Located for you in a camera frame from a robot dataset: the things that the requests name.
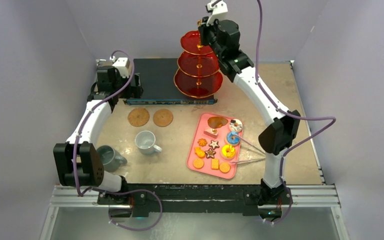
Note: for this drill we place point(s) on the swirl butter cookie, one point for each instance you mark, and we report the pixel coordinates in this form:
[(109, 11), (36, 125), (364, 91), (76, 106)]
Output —
[(202, 142)]

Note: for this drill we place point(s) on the grey ceramic mug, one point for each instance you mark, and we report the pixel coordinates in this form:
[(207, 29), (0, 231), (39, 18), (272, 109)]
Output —
[(111, 159)]

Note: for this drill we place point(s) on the white chocolate donut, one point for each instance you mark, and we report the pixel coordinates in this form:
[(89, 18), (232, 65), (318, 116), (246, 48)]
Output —
[(235, 125)]

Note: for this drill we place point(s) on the white ceramic mug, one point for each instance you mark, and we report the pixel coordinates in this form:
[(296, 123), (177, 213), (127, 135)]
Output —
[(145, 141)]

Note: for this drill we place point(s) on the brown centred star cookie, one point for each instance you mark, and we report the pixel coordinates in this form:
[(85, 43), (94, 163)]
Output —
[(210, 153)]

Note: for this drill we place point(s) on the dark network switch box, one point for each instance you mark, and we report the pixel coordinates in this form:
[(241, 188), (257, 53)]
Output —
[(157, 80)]

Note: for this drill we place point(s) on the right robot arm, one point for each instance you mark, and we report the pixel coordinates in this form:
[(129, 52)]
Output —
[(281, 125)]

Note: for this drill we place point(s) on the white iced star cookie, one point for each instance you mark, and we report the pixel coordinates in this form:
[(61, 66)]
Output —
[(214, 144)]

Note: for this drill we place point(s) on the round biscuit near fish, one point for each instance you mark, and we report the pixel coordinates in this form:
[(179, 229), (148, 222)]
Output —
[(198, 163)]

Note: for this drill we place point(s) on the yellow frosted donut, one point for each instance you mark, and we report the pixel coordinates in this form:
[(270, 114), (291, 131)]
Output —
[(228, 152)]

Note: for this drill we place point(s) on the left woven rattan coaster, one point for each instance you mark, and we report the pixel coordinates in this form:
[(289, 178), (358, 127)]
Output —
[(138, 117)]

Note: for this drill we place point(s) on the orange fish shaped cake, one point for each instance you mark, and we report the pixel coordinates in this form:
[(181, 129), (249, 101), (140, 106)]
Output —
[(199, 152)]

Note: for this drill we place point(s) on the aluminium frame rail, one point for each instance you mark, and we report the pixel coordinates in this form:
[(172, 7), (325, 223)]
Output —
[(302, 196)]

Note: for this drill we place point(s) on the pink serving tray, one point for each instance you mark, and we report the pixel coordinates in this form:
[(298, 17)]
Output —
[(198, 133)]

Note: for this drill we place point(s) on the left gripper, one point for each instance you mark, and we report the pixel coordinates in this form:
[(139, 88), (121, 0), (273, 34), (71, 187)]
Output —
[(135, 91)]

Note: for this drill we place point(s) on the pink silicone metal tongs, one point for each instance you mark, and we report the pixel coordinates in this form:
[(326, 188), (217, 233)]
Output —
[(250, 148)]

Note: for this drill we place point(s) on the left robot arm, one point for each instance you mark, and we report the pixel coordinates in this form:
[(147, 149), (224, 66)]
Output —
[(77, 160)]

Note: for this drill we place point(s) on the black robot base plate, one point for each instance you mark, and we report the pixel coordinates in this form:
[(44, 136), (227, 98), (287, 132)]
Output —
[(245, 199)]

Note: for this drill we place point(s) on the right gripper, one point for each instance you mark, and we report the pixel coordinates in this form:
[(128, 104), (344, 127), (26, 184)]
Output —
[(204, 33)]

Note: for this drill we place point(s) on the brown baked bread piece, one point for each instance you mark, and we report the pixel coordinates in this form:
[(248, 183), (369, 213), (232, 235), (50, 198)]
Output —
[(216, 122)]

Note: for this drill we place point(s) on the red three-tier cake stand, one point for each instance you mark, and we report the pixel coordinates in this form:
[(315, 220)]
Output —
[(198, 73)]

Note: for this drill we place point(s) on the blue frosted donut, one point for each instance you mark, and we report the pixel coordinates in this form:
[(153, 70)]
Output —
[(232, 138)]

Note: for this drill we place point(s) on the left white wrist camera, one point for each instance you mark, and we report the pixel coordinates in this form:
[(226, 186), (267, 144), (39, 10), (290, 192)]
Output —
[(123, 65)]

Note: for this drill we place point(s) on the woven rattan coaster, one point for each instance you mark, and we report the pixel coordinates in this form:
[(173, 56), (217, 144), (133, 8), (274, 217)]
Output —
[(138, 117), (163, 117)]

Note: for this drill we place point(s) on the square yellow biscuit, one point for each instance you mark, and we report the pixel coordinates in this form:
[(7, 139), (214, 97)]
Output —
[(215, 164)]

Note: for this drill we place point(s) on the right woven rattan coaster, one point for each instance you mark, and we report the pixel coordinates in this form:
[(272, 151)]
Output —
[(163, 117)]

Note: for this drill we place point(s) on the round biscuit tray corner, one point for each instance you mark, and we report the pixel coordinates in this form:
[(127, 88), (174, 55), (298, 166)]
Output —
[(224, 167)]

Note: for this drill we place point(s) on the pink layered cake slice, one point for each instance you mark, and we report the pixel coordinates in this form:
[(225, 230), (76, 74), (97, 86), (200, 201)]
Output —
[(211, 132)]

